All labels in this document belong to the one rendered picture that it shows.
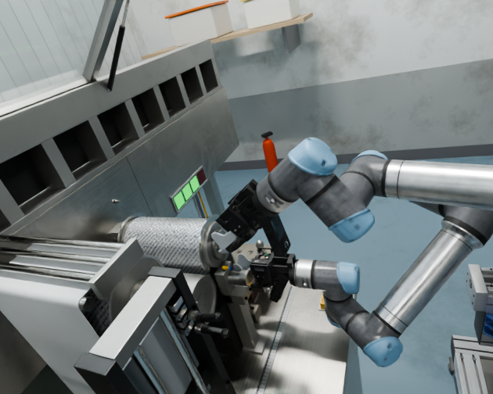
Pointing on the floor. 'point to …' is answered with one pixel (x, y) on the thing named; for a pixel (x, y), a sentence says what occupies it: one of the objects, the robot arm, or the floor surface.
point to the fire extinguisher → (269, 152)
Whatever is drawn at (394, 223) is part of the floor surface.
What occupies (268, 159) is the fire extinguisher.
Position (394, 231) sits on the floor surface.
